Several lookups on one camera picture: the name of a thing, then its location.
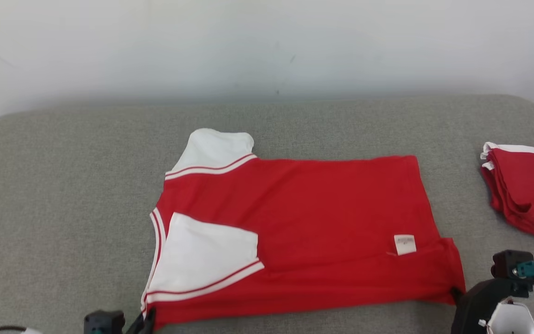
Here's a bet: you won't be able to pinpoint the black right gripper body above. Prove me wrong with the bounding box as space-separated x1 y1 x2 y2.
451 277 522 334

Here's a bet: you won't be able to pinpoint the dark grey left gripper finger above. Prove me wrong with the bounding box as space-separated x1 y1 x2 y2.
137 307 157 333

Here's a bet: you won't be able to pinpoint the red shorts with white stripe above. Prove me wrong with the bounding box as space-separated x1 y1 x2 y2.
480 141 534 247

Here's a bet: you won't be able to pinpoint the red white lettered jersey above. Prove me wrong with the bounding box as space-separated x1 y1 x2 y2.
140 128 466 331

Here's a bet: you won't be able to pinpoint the grey fabric sofa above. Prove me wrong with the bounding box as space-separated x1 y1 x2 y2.
0 94 534 334

